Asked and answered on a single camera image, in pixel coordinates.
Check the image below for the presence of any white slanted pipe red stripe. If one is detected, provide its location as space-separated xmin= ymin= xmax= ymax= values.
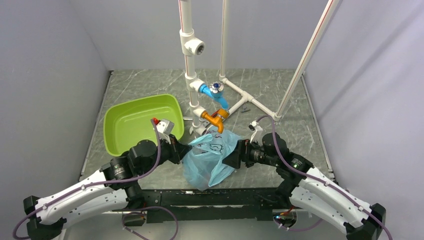
xmin=273 ymin=0 xmax=339 ymax=121

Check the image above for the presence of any small grey clip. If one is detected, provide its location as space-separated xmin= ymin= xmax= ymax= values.
xmin=241 ymin=104 xmax=251 ymax=113

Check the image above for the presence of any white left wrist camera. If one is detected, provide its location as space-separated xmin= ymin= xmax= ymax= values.
xmin=152 ymin=117 xmax=175 ymax=144

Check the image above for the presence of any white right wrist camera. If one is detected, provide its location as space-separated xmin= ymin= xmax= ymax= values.
xmin=248 ymin=121 xmax=264 ymax=145

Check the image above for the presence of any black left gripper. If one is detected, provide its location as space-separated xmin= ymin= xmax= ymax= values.
xmin=139 ymin=132 xmax=193 ymax=175

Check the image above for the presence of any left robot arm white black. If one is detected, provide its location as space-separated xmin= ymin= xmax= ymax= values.
xmin=23 ymin=134 xmax=191 ymax=240

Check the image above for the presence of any orange plastic faucet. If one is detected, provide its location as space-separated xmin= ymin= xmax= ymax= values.
xmin=200 ymin=108 xmax=230 ymax=134

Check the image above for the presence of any blue printed plastic bag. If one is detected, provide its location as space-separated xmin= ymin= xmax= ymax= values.
xmin=182 ymin=126 xmax=241 ymax=191

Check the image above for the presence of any white vertical pipe with fittings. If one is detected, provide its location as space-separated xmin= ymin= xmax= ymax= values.
xmin=178 ymin=0 xmax=206 ymax=137

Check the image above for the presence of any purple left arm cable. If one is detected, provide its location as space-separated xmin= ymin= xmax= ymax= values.
xmin=12 ymin=118 xmax=180 ymax=240

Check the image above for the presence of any blue plastic faucet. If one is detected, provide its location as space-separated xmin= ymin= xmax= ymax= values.
xmin=198 ymin=82 xmax=230 ymax=110

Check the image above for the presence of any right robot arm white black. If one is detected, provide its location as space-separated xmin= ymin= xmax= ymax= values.
xmin=223 ymin=133 xmax=386 ymax=240

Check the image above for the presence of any green plastic basin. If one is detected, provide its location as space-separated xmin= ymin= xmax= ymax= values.
xmin=103 ymin=93 xmax=185 ymax=156

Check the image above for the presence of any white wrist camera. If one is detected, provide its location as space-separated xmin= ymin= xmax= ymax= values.
xmin=248 ymin=121 xmax=264 ymax=145
xmin=152 ymin=117 xmax=175 ymax=144

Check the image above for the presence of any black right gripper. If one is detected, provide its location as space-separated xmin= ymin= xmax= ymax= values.
xmin=222 ymin=137 xmax=279 ymax=169

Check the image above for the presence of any thin white rear pipe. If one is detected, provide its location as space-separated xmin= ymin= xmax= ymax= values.
xmin=219 ymin=0 xmax=230 ymax=80

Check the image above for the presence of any white floor pipe frame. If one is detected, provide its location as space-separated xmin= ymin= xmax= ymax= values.
xmin=192 ymin=77 xmax=282 ymax=133

